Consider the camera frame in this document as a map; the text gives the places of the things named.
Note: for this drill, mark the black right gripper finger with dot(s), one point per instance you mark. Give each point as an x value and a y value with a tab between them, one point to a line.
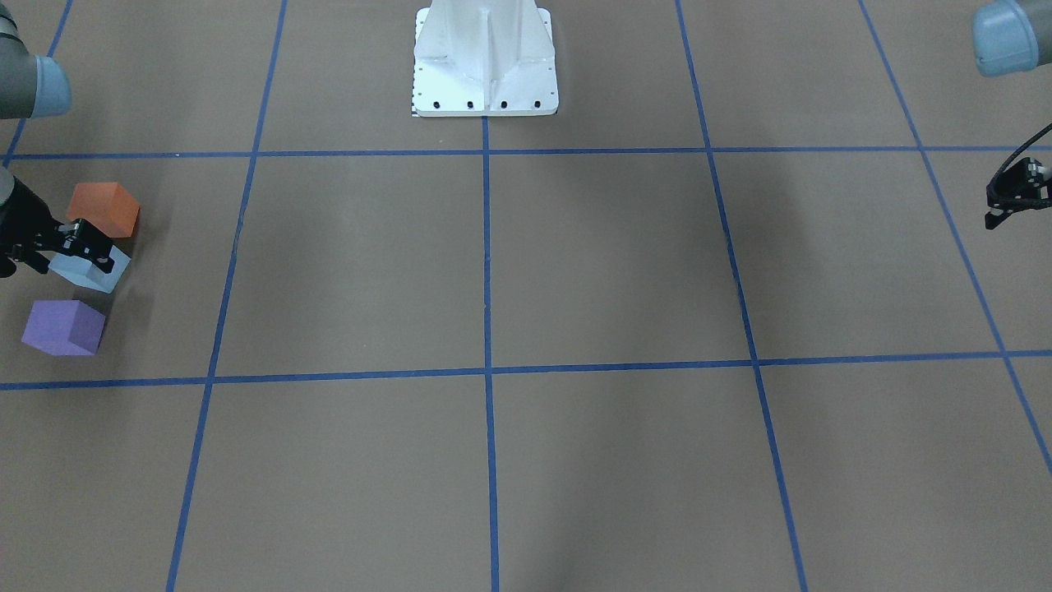
32	260
82	239

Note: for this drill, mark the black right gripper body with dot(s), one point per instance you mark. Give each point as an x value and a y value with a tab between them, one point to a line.
26	220

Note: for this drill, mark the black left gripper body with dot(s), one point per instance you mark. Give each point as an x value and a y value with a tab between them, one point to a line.
1017	191

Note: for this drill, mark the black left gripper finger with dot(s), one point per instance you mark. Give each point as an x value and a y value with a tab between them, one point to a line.
1012	191

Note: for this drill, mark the light blue foam block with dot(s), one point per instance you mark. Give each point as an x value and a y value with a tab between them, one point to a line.
82	272

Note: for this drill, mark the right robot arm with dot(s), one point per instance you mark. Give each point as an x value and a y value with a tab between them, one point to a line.
36	86

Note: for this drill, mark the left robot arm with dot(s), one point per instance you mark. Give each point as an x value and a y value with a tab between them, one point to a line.
1009	37

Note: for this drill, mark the orange foam block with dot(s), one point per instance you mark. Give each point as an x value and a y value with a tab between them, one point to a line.
109	207

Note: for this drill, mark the purple foam block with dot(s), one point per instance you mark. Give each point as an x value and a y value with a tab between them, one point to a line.
64	328

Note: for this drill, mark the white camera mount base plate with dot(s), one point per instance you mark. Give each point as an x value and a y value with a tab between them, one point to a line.
527	90

